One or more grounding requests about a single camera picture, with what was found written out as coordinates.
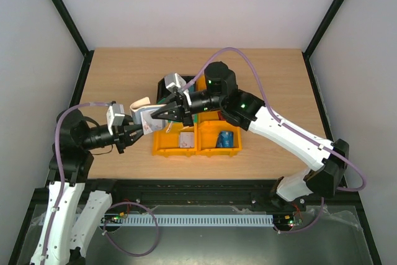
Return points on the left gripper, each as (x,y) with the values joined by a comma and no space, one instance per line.
(121,134)

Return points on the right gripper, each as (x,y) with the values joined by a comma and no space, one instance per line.
(182,107)

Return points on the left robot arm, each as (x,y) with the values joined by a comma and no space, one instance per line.
(65,237)

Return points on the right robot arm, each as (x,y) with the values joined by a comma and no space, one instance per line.
(324,158)

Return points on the white card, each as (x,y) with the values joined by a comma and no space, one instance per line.
(186,140)

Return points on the blue card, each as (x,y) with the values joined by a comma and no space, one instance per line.
(225,139)

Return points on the black bin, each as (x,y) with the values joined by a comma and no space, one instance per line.
(163,92)

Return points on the green bin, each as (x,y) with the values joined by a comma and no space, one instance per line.
(194,116)

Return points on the yellow bin front left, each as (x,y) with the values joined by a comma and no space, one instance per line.
(166,144)

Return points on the yellow bin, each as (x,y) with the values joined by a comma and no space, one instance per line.
(166,144)
(209,133)
(206,116)

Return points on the yellow bin back right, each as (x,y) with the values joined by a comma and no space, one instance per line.
(206,116)

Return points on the yellow bin front right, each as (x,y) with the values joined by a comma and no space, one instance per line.
(209,133)

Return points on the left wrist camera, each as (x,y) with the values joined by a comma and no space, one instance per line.
(115,116)

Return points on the black aluminium frame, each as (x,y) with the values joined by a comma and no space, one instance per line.
(216,191)

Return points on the grey cable duct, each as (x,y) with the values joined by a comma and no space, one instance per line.
(181,220)

